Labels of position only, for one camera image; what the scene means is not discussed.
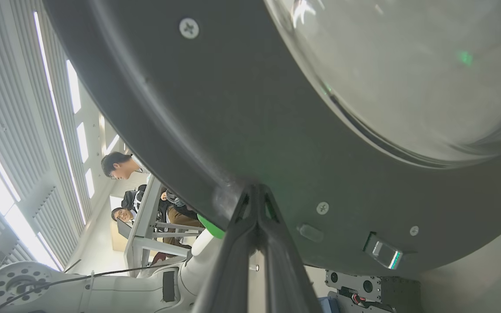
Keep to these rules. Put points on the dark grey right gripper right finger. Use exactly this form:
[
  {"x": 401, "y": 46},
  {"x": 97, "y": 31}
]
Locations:
[{"x": 283, "y": 269}]

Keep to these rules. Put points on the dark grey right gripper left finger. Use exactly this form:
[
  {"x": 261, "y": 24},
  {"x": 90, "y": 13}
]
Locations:
[{"x": 237, "y": 261}]

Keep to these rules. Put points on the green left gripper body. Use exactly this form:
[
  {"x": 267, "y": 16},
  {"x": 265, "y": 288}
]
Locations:
[{"x": 210, "y": 227}]

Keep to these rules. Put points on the dark grey washing machine door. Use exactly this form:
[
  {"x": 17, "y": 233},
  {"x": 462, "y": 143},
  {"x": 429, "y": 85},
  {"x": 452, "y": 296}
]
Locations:
[{"x": 255, "y": 108}]

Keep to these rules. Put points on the seated person in brown trousers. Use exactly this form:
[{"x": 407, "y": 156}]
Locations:
[{"x": 178, "y": 217}]

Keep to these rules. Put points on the dark laptop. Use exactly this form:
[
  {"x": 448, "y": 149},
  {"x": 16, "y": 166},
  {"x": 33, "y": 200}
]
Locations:
[{"x": 123, "y": 228}]

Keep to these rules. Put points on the person with glasses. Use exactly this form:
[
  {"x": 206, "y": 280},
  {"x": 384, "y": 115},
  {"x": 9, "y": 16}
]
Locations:
[{"x": 123, "y": 214}]

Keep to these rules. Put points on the person with black hair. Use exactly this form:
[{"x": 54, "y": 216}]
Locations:
[{"x": 115, "y": 163}]

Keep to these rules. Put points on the grey metal table frame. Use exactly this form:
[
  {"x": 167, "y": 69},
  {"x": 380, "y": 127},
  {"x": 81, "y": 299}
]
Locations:
[{"x": 146, "y": 208}]

